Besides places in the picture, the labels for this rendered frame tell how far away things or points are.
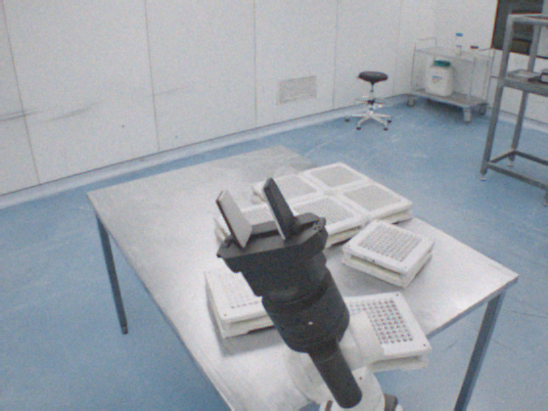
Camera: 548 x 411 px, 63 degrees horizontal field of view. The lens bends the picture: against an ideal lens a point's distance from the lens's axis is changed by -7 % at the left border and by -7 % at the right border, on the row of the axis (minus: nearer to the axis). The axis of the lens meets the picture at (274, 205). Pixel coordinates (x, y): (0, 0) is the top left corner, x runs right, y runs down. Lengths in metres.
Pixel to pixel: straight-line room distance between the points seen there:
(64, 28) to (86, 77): 0.45
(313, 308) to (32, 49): 3.88
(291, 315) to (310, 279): 0.05
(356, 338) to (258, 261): 0.17
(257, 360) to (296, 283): 0.82
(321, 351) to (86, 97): 4.00
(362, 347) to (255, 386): 0.69
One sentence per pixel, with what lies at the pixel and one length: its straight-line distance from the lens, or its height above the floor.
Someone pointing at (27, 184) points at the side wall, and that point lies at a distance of 4.49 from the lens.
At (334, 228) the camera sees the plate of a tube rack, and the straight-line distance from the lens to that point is 1.74.
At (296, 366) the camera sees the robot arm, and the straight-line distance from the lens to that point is 0.61.
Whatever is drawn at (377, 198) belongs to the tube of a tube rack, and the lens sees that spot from 1.97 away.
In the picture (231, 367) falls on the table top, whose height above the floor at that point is 0.86.
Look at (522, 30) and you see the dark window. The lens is 6.67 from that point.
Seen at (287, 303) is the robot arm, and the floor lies 1.47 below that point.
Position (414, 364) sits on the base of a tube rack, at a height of 0.88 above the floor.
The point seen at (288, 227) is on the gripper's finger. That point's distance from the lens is 0.48.
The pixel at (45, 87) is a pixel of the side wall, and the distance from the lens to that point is 4.30.
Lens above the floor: 1.81
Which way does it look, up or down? 28 degrees down
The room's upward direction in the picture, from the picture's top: straight up
